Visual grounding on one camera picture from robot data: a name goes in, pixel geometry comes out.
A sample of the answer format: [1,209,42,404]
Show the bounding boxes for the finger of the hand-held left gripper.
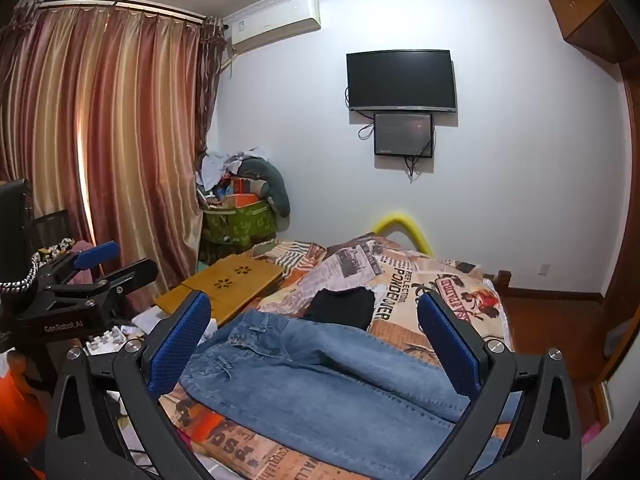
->
[47,258,160,313]
[35,241,121,286]

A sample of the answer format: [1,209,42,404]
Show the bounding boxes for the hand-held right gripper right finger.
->
[416,289,583,480]

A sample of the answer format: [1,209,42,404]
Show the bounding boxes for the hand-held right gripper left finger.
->
[44,290,221,480]

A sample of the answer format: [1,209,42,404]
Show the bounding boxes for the blue denim pants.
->
[177,308,506,478]

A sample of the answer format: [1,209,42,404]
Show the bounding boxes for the white cloth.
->
[131,309,168,337]

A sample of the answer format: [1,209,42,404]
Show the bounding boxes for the black mesh chair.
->
[32,208,71,257]

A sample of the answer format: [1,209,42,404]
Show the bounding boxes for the wooden lap desk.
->
[154,254,286,323]

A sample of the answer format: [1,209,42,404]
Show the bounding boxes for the orange cloth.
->
[0,350,48,458]

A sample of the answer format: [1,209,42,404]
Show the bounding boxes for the printed blanket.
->
[160,232,516,480]

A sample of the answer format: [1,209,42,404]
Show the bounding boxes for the black folded garment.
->
[302,286,377,332]

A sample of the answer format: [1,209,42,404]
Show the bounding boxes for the green fabric storage box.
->
[200,199,278,256]

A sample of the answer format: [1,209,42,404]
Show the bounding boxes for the striped brown curtain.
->
[0,0,226,321]

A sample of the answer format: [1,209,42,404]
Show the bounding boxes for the yellow foam tube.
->
[370,210,435,256]

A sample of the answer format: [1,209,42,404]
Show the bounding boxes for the pile of clothes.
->
[192,146,273,206]

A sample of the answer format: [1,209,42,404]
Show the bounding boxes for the orange box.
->
[234,178,271,197]

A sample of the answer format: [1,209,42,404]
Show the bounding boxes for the brown wooden door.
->
[595,60,640,391]

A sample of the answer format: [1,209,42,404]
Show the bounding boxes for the curtain rod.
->
[20,0,226,28]

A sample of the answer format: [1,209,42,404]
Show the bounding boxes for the white air conditioner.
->
[222,0,322,56]

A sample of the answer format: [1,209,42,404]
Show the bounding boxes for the brown wooden wardrobe cabinet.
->
[545,0,636,66]

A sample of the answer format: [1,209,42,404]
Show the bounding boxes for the wooden bed frame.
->
[482,270,513,297]

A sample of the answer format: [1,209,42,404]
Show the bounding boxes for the black hanging cable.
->
[403,130,437,184]

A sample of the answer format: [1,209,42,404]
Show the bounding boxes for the black wall television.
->
[346,49,458,113]

